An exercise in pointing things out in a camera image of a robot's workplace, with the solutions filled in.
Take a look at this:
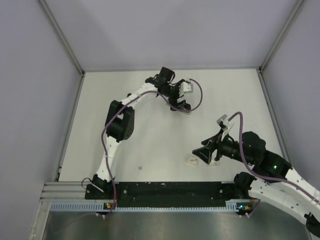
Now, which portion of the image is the right aluminium corner post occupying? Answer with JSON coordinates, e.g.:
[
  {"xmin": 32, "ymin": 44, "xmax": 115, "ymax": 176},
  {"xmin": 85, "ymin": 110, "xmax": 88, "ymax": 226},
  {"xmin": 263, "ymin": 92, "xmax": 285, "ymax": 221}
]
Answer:
[{"xmin": 258, "ymin": 0, "xmax": 310, "ymax": 72}]

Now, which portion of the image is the small white staple box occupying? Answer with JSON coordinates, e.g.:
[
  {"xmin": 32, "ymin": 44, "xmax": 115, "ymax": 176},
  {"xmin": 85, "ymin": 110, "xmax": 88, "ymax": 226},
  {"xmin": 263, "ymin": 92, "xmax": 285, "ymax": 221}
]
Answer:
[{"xmin": 208, "ymin": 161, "xmax": 220, "ymax": 167}]

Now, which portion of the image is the grey black stapler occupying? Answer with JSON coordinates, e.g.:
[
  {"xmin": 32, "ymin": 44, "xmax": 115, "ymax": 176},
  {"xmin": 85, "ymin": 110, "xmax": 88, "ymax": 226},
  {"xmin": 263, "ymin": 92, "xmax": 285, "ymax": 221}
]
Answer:
[{"xmin": 178, "ymin": 104, "xmax": 191, "ymax": 115}]

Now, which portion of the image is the left aluminium corner post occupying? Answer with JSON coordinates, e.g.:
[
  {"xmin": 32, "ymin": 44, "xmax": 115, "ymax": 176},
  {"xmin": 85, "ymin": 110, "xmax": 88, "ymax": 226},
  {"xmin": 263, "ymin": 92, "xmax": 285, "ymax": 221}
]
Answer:
[{"xmin": 37, "ymin": 0, "xmax": 86, "ymax": 75}]

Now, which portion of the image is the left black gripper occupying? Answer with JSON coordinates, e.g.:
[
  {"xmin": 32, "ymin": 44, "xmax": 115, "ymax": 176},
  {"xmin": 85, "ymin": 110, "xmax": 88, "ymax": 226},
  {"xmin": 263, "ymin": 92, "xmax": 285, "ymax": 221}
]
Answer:
[{"xmin": 162, "ymin": 79, "xmax": 186, "ymax": 111}]

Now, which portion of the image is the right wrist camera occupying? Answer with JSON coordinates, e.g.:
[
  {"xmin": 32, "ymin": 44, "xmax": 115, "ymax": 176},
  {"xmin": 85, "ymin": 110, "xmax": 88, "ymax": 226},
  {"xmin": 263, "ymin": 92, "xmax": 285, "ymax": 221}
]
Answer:
[{"xmin": 216, "ymin": 114, "xmax": 234, "ymax": 139}]

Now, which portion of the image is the aluminium frame rail front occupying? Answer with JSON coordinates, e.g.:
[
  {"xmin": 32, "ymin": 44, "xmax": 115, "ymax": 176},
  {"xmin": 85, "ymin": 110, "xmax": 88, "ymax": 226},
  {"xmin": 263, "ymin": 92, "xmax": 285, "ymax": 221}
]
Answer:
[{"xmin": 40, "ymin": 181, "xmax": 88, "ymax": 201}]

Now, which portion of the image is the grey slotted cable duct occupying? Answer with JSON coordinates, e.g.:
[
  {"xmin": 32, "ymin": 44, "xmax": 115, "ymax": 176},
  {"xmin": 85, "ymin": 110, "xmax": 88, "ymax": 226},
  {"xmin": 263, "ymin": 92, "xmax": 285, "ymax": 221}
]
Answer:
[{"xmin": 50, "ymin": 201, "xmax": 252, "ymax": 213}]

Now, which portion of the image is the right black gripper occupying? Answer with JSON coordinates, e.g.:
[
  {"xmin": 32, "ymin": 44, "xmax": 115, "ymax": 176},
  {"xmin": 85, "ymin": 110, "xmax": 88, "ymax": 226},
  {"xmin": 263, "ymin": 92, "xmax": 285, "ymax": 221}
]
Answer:
[{"xmin": 192, "ymin": 127, "xmax": 254, "ymax": 165}]

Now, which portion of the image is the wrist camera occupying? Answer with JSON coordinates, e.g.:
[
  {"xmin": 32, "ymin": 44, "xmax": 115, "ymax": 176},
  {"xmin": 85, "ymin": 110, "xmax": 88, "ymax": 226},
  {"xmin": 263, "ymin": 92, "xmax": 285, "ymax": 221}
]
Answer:
[
  {"xmin": 216, "ymin": 114, "xmax": 234, "ymax": 139},
  {"xmin": 179, "ymin": 79, "xmax": 194, "ymax": 95}
]

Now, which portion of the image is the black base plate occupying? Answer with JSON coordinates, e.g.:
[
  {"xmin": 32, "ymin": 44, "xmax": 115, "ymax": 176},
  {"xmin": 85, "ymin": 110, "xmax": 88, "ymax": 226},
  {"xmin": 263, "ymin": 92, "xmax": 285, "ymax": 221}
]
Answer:
[{"xmin": 84, "ymin": 181, "xmax": 253, "ymax": 208}]

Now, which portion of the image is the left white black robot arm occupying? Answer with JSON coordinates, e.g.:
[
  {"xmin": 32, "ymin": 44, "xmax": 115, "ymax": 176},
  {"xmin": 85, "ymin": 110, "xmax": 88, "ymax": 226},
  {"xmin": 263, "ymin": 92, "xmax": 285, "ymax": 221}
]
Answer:
[{"xmin": 91, "ymin": 67, "xmax": 193, "ymax": 199}]

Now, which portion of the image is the staple box with red dot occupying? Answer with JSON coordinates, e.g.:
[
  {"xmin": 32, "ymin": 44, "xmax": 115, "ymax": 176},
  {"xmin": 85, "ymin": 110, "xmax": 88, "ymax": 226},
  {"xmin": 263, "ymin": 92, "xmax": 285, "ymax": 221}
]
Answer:
[{"xmin": 185, "ymin": 155, "xmax": 199, "ymax": 166}]

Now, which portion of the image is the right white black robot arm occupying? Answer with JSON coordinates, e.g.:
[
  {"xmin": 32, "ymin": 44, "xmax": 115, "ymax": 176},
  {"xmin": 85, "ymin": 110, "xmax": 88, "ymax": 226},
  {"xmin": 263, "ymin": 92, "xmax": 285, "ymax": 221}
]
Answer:
[{"xmin": 192, "ymin": 131, "xmax": 320, "ymax": 237}]

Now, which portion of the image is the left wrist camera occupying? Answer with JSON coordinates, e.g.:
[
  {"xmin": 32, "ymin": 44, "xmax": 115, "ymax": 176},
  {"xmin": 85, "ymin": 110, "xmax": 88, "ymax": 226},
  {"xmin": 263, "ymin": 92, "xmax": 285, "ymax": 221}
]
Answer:
[{"xmin": 179, "ymin": 79, "xmax": 194, "ymax": 95}]

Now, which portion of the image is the aluminium corner post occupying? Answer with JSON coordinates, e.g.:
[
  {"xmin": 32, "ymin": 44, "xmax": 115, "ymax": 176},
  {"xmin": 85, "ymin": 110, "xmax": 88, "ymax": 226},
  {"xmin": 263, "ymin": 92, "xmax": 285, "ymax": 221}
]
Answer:
[
  {"xmin": 37, "ymin": 0, "xmax": 86, "ymax": 75},
  {"xmin": 258, "ymin": 0, "xmax": 310, "ymax": 72}
]

